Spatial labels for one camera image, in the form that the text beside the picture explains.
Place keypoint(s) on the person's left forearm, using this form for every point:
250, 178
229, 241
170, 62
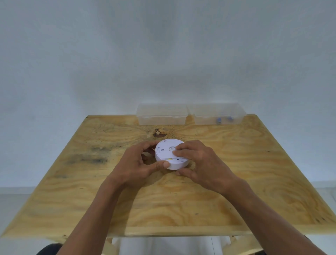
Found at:
92, 220

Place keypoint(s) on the person's left hand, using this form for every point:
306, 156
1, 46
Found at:
131, 168

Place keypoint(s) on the person's right forearm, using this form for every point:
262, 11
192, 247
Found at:
267, 223

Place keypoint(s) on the white round smoke detector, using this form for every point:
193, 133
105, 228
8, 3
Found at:
178, 164

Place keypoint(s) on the person's right hand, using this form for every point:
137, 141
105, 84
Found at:
207, 168

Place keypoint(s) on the clear plastic box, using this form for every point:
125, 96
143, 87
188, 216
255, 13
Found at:
218, 111
162, 114

